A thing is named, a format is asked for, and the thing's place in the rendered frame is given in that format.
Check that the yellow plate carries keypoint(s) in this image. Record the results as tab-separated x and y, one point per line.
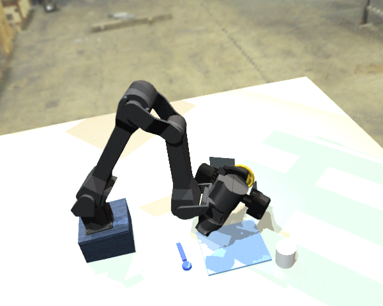
251	178

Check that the light blue flat square mat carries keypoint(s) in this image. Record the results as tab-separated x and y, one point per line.
232	247

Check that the white cylinder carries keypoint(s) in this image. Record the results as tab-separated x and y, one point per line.
285	254

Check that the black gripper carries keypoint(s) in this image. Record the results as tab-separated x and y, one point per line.
256	201

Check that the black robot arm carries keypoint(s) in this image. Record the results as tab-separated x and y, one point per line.
133	112

